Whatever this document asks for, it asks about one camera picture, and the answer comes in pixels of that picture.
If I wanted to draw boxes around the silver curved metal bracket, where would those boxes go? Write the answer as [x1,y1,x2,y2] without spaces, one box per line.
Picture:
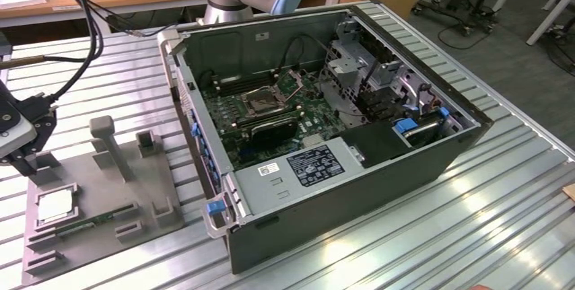
[375,61,449,118]

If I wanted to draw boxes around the CPU socket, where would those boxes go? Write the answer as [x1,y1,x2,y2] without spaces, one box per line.
[241,87,290,118]

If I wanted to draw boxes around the grey plastic parts rack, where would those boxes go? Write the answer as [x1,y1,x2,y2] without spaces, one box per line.
[20,114,186,286]

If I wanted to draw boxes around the thick black camera cable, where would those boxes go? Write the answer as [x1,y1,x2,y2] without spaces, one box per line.
[18,0,107,120]

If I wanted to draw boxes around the green RAM stick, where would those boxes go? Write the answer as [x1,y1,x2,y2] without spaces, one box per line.
[57,207,137,237]

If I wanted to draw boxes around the black RAM slot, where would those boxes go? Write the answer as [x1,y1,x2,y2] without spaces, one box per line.
[219,83,274,94]
[218,77,277,88]
[233,112,302,126]
[235,120,271,133]
[215,71,275,82]

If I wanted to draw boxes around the black flat strap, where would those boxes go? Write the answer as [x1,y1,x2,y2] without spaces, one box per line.
[361,57,378,85]

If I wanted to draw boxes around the silver metal drive cage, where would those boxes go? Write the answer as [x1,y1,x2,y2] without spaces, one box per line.
[319,20,377,126]

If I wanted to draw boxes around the metal socket cover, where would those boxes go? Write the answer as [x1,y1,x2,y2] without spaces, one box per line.
[273,69,307,102]

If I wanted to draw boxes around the brown cable sleeve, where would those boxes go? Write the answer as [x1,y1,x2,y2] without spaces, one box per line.
[0,54,47,69]

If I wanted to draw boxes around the black open PC case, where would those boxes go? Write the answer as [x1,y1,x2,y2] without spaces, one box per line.
[157,0,494,275]

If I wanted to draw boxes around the silver CPU green board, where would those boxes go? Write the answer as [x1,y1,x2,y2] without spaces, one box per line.
[36,189,78,225]

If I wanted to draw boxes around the brown wooden block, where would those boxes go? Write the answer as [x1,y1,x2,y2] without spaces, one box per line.
[559,184,575,207]

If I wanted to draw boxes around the grey and black wrist camera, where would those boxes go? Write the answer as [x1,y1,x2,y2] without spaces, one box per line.
[0,83,38,159]

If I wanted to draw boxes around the black looped wire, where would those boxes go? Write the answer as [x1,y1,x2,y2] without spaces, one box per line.
[274,34,335,73]

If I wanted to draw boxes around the black plastic shroud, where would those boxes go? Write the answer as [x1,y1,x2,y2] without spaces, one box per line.
[341,122,417,169]

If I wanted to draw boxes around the grey power supply unit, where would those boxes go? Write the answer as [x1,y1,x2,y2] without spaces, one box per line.
[230,136,366,217]

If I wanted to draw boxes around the hard disk in blue carrier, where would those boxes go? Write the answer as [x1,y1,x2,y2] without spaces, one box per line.
[390,116,445,148]

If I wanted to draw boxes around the green motherboard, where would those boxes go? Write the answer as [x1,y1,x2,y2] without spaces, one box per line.
[197,67,349,166]

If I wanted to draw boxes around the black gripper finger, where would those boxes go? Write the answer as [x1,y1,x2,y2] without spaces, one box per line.
[8,111,59,176]

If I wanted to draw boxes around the thin cable with metal plug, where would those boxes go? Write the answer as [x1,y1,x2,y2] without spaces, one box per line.
[67,0,146,38]

